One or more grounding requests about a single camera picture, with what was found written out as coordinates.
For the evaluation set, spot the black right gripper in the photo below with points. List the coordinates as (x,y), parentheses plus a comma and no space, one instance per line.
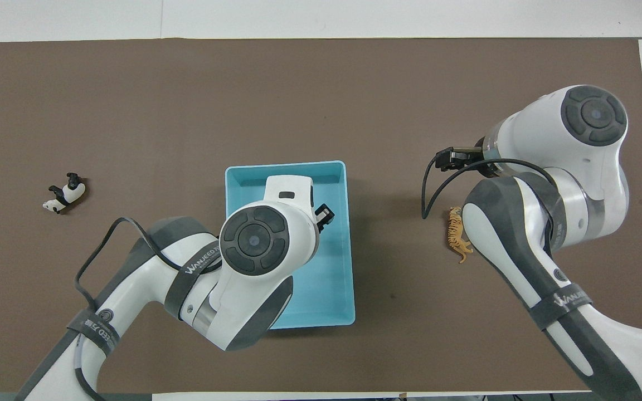
(468,161)

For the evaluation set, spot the orange striped tiger toy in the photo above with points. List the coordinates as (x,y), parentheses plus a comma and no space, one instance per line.
(456,234)

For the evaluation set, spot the black and white panda toy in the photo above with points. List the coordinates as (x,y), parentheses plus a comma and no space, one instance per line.
(70,192)

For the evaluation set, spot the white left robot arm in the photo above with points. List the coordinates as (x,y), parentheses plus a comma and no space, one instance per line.
(254,242)

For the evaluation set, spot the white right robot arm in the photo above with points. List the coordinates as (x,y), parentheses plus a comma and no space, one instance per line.
(594,117)

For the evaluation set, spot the light blue plastic storage box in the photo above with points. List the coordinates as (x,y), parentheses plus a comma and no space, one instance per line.
(332,267)

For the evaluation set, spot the brown table mat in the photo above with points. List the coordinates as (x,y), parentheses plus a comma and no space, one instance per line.
(187,100)

